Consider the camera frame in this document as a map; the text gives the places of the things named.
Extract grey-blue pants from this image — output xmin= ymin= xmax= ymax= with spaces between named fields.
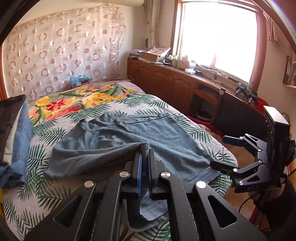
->
xmin=45 ymin=113 xmax=219 ymax=232

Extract dark chair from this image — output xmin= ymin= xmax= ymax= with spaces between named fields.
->
xmin=212 ymin=88 xmax=267 ymax=140

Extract wooden sideboard cabinet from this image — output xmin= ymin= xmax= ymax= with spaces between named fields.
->
xmin=126 ymin=58 xmax=266 ymax=130

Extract leaf print bed sheet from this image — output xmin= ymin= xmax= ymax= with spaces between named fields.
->
xmin=4 ymin=94 xmax=237 ymax=240

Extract folded blue jeans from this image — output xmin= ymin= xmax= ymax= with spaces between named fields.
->
xmin=1 ymin=101 xmax=33 ymax=188

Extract window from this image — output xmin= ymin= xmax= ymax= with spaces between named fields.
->
xmin=171 ymin=1 xmax=266 ymax=86

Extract floral blanket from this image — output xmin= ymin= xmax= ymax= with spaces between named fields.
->
xmin=28 ymin=80 xmax=144 ymax=126

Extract cardboard box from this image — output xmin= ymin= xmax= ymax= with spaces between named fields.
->
xmin=142 ymin=52 xmax=163 ymax=62

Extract dark folded garment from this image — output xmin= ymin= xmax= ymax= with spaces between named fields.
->
xmin=0 ymin=95 xmax=26 ymax=162

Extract beige window curtain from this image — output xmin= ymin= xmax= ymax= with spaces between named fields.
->
xmin=144 ymin=0 xmax=161 ymax=49

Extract circle pattern curtain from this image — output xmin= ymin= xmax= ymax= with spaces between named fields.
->
xmin=2 ymin=4 xmax=126 ymax=101

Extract black cable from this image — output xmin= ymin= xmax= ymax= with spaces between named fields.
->
xmin=238 ymin=193 xmax=260 ymax=212

